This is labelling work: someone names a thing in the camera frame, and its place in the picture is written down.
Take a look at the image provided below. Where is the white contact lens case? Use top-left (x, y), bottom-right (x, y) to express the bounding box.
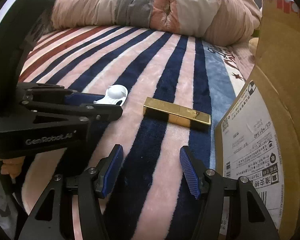
top-left (94, 85), bottom-right (128, 106)

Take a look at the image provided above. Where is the gold rectangular bar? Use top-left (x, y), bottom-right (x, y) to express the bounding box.
top-left (143, 97), bottom-right (211, 130)

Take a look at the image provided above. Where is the grey sweater forearm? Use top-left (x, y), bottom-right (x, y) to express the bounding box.
top-left (0, 180), bottom-right (19, 239)

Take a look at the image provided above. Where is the person's left hand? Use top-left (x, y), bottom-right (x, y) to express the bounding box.
top-left (0, 157), bottom-right (25, 179)

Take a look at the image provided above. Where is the brown cardboard box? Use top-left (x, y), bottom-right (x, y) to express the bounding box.
top-left (215, 0), bottom-right (300, 239)

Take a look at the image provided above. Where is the striped pink navy blanket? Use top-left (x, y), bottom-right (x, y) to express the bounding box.
top-left (20, 27), bottom-right (245, 239)

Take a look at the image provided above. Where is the pink ribbed pillow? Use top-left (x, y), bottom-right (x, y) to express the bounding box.
top-left (227, 41), bottom-right (255, 80)

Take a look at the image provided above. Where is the tan plush toy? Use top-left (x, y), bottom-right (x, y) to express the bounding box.
top-left (248, 37), bottom-right (258, 56)

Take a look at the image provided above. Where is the rolled pink grey duvet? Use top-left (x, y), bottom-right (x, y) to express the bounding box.
top-left (51, 0), bottom-right (262, 46)

